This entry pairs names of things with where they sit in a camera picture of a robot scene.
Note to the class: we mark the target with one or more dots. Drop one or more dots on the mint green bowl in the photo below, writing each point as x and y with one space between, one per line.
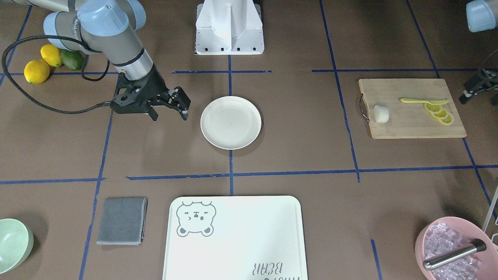
16 243

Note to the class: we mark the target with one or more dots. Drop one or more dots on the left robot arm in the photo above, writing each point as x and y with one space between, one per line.
482 15

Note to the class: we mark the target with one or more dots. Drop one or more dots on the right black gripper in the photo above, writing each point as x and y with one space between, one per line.
157 88

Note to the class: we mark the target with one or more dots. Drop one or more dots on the grey folded cloth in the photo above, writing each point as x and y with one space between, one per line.
123 221

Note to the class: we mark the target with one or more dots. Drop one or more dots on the metal scoop handle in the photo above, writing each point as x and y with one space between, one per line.
474 246

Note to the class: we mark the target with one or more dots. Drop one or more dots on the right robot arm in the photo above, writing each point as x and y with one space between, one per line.
108 27

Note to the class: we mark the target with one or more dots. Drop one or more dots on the white bear tray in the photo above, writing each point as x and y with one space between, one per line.
235 238

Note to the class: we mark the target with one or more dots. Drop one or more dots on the yellow plastic knife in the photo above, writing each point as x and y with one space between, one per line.
430 102

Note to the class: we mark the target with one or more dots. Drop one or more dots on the yellow lemon near avocado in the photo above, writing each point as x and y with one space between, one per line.
51 55

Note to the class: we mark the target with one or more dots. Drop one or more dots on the lemon slice middle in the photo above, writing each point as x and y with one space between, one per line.
443 114

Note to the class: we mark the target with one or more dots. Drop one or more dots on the yellow lemon outer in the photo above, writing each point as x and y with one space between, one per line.
36 71

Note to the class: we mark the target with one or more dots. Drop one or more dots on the wooden cutting board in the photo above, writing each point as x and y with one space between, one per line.
409 120

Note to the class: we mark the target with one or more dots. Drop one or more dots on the pink bowl with ice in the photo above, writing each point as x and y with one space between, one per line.
449 233

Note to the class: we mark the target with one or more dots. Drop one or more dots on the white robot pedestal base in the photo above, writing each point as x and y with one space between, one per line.
229 27

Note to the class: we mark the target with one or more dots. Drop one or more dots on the green avocado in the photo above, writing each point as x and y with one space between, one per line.
73 60

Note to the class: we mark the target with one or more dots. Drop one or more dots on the cream round plate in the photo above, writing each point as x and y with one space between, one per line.
231 123

